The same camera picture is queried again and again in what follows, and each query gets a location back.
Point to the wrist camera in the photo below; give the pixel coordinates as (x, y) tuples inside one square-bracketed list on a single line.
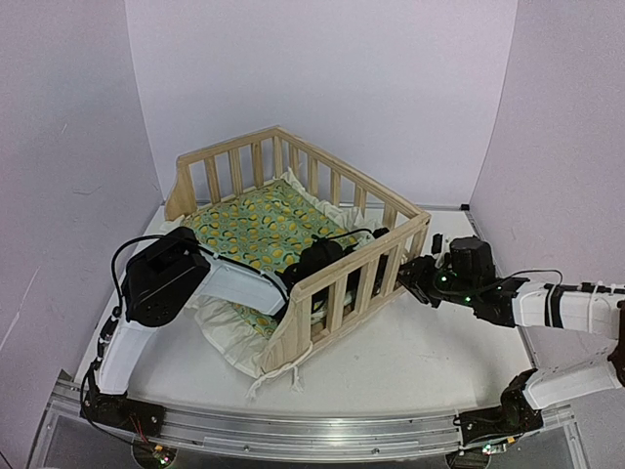
[(437, 244), (360, 237)]

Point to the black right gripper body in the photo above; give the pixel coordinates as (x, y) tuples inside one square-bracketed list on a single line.
[(456, 291)]

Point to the lemon print bed cushion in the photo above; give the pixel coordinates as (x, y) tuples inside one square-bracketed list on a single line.
[(267, 229)]

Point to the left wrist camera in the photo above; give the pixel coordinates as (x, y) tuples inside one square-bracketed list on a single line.
[(360, 237)]

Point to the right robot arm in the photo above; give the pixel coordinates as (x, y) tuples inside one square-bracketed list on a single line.
[(577, 331)]

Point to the wooden pet bed frame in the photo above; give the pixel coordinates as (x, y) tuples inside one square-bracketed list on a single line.
[(334, 301)]

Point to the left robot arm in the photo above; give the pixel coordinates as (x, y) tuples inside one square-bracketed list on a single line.
[(161, 279)]

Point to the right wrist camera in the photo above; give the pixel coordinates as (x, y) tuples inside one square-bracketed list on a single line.
[(437, 244)]

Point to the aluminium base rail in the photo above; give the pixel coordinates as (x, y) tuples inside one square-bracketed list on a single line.
[(81, 430)]

